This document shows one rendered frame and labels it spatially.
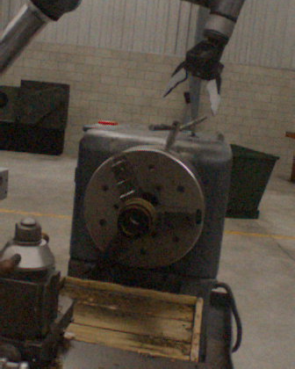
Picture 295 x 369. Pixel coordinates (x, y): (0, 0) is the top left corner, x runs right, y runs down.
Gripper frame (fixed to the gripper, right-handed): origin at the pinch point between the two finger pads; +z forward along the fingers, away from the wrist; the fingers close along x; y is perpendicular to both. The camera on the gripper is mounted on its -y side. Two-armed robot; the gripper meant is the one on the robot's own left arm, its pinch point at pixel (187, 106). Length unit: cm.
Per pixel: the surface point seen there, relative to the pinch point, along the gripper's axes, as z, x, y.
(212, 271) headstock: 41.9, -20.6, 13.9
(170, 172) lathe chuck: 16.6, -4.3, -7.1
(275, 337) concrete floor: 116, -49, 176
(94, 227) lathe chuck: 37.5, 8.8, -10.5
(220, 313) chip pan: 74, -23, 67
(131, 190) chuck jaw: 23.1, 1.1, -14.7
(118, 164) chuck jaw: 18.8, 6.9, -14.1
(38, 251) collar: 23, -9, -67
